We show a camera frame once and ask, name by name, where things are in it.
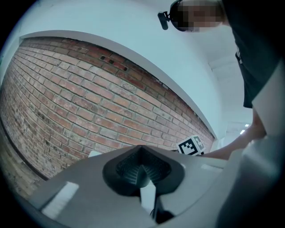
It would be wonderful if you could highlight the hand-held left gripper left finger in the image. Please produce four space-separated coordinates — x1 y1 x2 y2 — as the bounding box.
102 145 150 196

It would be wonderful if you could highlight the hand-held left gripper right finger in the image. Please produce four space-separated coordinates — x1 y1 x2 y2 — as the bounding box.
142 146 186 197

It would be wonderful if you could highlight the black head-mounted camera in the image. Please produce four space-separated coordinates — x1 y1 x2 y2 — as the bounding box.
157 10 171 31

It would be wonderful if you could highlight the person's right forearm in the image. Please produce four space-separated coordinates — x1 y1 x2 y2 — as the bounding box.
201 110 267 161

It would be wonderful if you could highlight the person's dark shirt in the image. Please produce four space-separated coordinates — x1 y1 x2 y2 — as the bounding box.
221 0 285 110

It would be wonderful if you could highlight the person's head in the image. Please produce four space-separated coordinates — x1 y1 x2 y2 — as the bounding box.
169 0 230 33

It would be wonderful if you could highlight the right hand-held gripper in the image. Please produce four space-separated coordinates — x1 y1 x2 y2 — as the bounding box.
177 134 206 157

